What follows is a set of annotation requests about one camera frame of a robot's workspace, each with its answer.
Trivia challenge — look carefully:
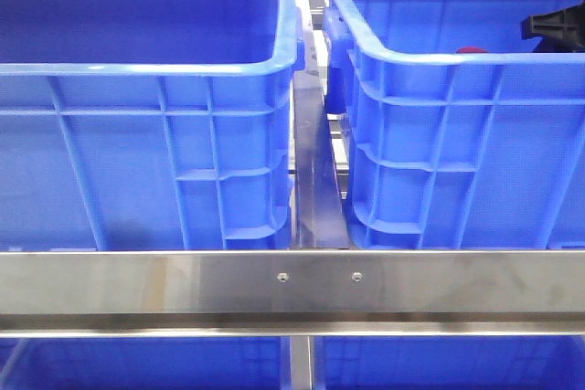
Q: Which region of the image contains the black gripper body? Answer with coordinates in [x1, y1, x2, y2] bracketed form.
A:
[521, 7, 584, 53]

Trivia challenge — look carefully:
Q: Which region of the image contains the red round button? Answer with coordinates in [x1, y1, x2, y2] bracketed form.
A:
[456, 46, 488, 54]

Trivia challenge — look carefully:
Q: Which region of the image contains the large blue crate right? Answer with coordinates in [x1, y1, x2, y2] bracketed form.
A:
[324, 0, 584, 250]

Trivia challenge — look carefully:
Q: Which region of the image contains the large blue crate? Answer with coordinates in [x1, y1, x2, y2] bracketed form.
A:
[324, 0, 584, 250]
[1, 0, 303, 251]

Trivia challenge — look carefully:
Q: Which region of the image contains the steel divider bar centre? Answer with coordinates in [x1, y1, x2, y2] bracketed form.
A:
[293, 70, 351, 249]

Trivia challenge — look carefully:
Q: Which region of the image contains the blue crate lower right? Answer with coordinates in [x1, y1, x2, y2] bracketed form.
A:
[315, 336, 584, 389]

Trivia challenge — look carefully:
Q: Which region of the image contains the large blue crate left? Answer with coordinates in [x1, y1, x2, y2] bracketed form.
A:
[1, 0, 303, 251]

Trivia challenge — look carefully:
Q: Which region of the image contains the blue crate lower left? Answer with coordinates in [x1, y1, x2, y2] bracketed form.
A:
[1, 337, 292, 389]

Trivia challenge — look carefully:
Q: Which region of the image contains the right rail screw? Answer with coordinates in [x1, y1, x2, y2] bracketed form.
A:
[351, 272, 363, 282]

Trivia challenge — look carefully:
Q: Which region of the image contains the rail screw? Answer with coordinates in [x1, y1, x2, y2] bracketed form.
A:
[277, 272, 289, 283]
[351, 272, 363, 282]

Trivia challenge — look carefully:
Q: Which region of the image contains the left rail screw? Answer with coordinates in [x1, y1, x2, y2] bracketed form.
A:
[277, 272, 289, 283]

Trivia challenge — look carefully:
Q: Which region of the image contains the steel vertical post lower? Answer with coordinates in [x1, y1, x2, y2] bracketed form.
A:
[290, 336, 315, 390]

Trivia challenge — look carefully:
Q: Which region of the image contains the stainless steel front rail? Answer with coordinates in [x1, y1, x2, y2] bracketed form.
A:
[1, 249, 584, 338]

